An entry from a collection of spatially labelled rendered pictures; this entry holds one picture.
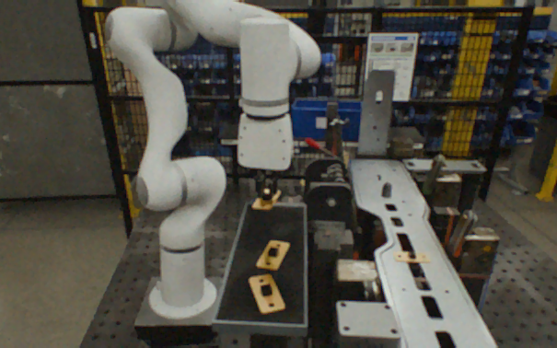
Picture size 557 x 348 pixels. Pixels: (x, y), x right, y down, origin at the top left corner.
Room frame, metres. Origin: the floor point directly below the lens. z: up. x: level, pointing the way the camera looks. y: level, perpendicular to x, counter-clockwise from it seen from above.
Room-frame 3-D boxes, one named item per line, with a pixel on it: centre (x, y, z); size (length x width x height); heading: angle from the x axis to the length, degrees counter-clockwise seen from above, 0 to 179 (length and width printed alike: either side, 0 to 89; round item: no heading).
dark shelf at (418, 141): (1.73, -0.20, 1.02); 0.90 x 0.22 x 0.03; 86
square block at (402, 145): (1.55, -0.52, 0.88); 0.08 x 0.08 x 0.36; 86
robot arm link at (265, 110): (0.72, 0.02, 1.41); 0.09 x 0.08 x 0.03; 75
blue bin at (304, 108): (1.73, -0.23, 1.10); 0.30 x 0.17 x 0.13; 81
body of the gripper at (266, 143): (0.72, 0.02, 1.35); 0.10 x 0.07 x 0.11; 75
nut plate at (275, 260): (0.60, 0.00, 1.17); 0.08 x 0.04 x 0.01; 162
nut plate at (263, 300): (0.50, 0.01, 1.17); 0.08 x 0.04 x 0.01; 17
